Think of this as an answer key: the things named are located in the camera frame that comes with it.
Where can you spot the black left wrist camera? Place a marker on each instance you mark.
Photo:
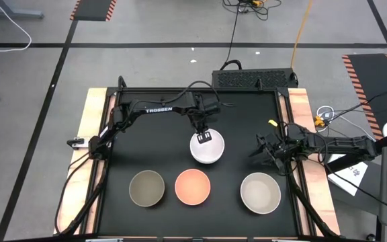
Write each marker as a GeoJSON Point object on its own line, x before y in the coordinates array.
{"type": "Point", "coordinates": [212, 106]}

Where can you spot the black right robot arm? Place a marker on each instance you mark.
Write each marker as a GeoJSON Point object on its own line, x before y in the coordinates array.
{"type": "Point", "coordinates": [344, 144]}

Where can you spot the large beige bowl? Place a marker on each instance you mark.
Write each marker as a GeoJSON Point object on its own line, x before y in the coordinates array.
{"type": "Point", "coordinates": [260, 193]}

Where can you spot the pale pink bowl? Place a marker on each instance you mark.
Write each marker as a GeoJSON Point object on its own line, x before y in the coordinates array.
{"type": "Point", "coordinates": [210, 153]}

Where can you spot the white paper sheet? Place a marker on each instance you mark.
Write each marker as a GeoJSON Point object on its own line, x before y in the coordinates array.
{"type": "Point", "coordinates": [348, 178]}

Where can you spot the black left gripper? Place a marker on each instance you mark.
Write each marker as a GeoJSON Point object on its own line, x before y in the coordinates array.
{"type": "Point", "coordinates": [202, 121]}

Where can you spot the orange bowl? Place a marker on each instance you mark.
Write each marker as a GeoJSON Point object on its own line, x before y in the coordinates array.
{"type": "Point", "coordinates": [192, 187]}

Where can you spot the yellow tape tag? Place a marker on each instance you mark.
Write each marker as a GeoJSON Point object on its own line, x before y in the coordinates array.
{"type": "Point", "coordinates": [273, 123]}

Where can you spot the black computer case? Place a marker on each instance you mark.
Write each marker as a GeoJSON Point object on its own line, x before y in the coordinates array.
{"type": "Point", "coordinates": [247, 79]}

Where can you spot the grey table leg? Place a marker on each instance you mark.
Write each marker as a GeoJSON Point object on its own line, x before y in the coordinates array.
{"type": "Point", "coordinates": [19, 14]}

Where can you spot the small hazard striped black mat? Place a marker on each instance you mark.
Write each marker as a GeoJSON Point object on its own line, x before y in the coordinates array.
{"type": "Point", "coordinates": [92, 10]}

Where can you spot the yellow connector plug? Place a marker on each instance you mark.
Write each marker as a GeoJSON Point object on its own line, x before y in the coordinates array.
{"type": "Point", "coordinates": [319, 121]}

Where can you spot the large hazard striped black mat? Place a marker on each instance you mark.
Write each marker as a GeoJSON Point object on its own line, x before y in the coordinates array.
{"type": "Point", "coordinates": [375, 84]}

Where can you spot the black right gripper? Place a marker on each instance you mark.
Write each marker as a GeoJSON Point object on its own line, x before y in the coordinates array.
{"type": "Point", "coordinates": [279, 146]}

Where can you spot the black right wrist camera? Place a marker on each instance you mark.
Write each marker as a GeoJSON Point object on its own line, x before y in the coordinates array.
{"type": "Point", "coordinates": [299, 134]}

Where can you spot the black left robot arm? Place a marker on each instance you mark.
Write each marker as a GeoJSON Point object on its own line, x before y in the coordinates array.
{"type": "Point", "coordinates": [160, 110]}

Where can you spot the olive grey bowl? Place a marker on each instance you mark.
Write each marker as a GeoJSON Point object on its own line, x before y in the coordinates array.
{"type": "Point", "coordinates": [146, 188]}

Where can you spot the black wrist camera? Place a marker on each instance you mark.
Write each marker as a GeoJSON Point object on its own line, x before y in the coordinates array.
{"type": "Point", "coordinates": [212, 106]}
{"type": "Point", "coordinates": [299, 134]}

